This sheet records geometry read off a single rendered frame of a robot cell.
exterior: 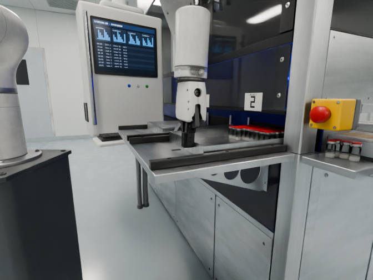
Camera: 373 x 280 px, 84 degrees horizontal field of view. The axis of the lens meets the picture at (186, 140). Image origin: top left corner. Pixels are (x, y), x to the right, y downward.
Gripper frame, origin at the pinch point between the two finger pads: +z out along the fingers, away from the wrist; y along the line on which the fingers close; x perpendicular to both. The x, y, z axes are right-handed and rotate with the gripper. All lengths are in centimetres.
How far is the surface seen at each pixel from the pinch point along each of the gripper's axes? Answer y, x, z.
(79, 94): 544, 56, -9
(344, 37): -12.2, -39.0, -28.5
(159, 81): 93, -19, -21
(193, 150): -0.4, -1.6, 3.1
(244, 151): -8.4, -12.5, 1.9
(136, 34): 90, -3, -49
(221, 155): -8.5, -5.5, 2.6
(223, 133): 19.5, -24.6, 2.5
